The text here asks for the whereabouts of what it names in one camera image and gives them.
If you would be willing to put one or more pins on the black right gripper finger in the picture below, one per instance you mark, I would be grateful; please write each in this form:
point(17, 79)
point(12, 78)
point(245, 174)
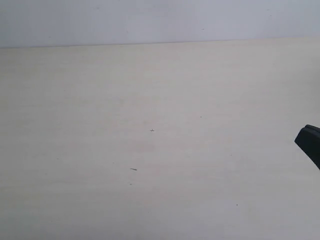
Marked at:
point(308, 139)

